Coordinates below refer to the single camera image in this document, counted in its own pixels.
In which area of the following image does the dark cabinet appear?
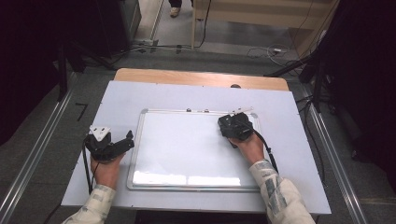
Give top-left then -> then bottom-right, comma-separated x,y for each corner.
94,0 -> 143,59

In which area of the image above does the person's left hand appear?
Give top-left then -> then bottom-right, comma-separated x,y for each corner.
90,153 -> 126,191

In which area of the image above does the grey floor bracket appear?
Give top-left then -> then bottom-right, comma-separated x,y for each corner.
135,38 -> 161,54

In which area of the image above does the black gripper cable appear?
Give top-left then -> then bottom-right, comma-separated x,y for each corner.
81,139 -> 101,196
251,128 -> 280,174

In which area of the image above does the black metal stand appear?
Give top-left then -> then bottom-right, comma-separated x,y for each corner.
263,54 -> 326,114
56,39 -> 117,103

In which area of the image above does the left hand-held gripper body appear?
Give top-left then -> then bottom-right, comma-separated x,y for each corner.
84,125 -> 114,162

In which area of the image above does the person's right hand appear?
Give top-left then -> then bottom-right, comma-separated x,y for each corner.
228,133 -> 266,165

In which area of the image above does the white floor cable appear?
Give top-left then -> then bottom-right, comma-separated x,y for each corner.
246,43 -> 292,67

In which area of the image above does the metal floor rail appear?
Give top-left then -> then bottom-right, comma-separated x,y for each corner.
0,72 -> 79,224
302,85 -> 370,224

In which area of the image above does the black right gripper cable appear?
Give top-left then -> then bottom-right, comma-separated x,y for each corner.
251,128 -> 280,174

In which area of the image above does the metal framed whiteboard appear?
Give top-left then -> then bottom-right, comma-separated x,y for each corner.
126,108 -> 270,192

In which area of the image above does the light wooden furniture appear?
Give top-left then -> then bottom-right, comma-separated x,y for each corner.
191,0 -> 341,58

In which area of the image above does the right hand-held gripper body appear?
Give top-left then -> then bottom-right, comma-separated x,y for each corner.
224,106 -> 255,141

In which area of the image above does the black floor cable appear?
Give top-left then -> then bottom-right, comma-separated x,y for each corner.
109,0 -> 213,60

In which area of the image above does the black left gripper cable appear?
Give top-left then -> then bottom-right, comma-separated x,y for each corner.
81,139 -> 101,196

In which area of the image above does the dark curtain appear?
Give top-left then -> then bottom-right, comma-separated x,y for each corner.
317,0 -> 396,188
0,0 -> 104,147

